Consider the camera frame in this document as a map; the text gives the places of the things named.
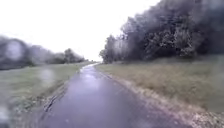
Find wet grey asphalt path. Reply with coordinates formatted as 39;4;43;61
33;62;194;128

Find row of distant trees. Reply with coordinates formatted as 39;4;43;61
0;35;88;71

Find grass field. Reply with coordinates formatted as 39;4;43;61
94;54;224;128
0;60;98;128

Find wood of dark trees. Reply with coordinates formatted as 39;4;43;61
98;0;224;64

